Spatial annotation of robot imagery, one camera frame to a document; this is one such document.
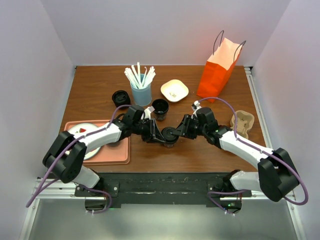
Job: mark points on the white fruit pattern plate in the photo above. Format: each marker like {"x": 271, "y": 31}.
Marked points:
{"x": 81, "y": 128}

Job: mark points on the pink plastic tray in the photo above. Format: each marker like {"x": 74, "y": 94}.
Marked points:
{"x": 117, "y": 153}

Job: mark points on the orange paper gift bag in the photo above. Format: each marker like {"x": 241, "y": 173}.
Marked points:
{"x": 219, "y": 66}

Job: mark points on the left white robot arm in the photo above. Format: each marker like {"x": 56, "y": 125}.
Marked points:
{"x": 66, "y": 155}

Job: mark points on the white wrapped straws bundle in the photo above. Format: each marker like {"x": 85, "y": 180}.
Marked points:
{"x": 139, "y": 79}

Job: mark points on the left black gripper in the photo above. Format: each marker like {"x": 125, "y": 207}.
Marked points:
{"x": 156, "y": 135}

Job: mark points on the cream square bowl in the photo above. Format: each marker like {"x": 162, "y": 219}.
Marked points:
{"x": 174, "y": 90}

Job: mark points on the blue straw holder cup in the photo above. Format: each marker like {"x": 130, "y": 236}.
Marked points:
{"x": 142, "y": 97}

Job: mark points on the black coffee cup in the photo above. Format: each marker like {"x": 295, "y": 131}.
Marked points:
{"x": 161, "y": 107}

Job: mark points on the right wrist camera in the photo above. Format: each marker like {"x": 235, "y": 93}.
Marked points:
{"x": 203, "y": 113}

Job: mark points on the stack of black lids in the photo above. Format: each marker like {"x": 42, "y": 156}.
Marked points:
{"x": 121, "y": 98}

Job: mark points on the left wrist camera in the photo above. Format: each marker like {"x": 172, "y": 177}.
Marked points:
{"x": 136, "y": 114}

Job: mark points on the brown takeout coffee cup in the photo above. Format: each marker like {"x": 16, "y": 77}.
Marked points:
{"x": 169, "y": 145}

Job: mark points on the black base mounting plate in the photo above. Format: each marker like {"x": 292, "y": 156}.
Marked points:
{"x": 159, "y": 188}

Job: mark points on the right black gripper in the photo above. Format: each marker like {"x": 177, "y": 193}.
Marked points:
{"x": 181, "y": 130}

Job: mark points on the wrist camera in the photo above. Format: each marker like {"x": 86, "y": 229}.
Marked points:
{"x": 203, "y": 113}
{"x": 136, "y": 114}

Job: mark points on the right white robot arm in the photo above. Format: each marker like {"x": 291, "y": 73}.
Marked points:
{"x": 275, "y": 176}

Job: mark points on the black coffee cup lid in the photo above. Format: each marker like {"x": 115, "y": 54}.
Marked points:
{"x": 167, "y": 134}

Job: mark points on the aluminium frame rail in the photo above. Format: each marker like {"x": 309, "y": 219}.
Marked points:
{"x": 274, "y": 190}

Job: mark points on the cardboard cup carrier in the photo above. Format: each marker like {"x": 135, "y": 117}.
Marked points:
{"x": 245, "y": 122}

